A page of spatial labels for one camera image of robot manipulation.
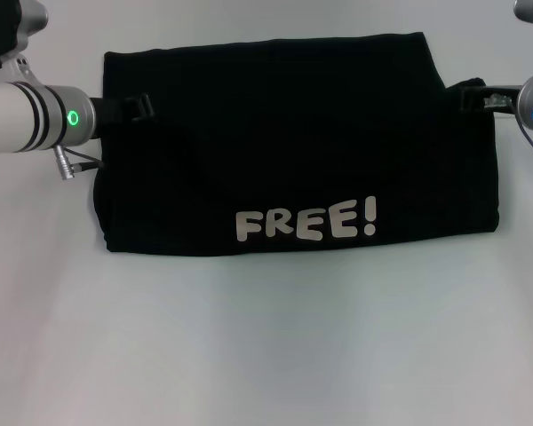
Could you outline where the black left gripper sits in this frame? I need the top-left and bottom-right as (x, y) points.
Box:
(90, 91), (157, 135)

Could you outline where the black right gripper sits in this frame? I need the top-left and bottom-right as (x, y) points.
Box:
(458, 77), (524, 117)

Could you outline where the black shirt with FREE print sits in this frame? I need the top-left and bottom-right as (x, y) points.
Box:
(91, 30), (502, 259)

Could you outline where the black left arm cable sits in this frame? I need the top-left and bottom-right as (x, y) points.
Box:
(52, 144), (107, 182)

